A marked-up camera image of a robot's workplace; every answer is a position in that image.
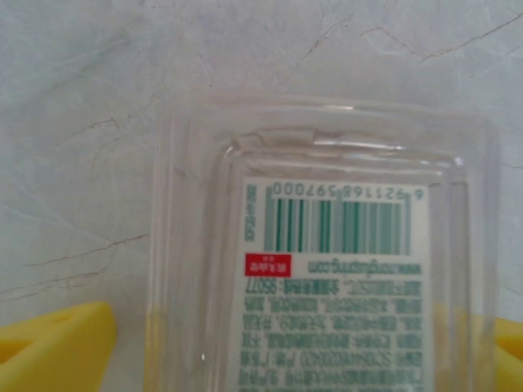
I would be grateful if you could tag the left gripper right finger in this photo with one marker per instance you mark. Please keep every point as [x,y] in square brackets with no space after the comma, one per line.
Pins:
[510,359]

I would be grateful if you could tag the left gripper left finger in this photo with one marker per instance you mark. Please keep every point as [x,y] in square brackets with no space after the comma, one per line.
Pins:
[53,351]

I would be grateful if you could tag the clear square bottle green label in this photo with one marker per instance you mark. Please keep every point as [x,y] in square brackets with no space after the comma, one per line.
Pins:
[335,286]

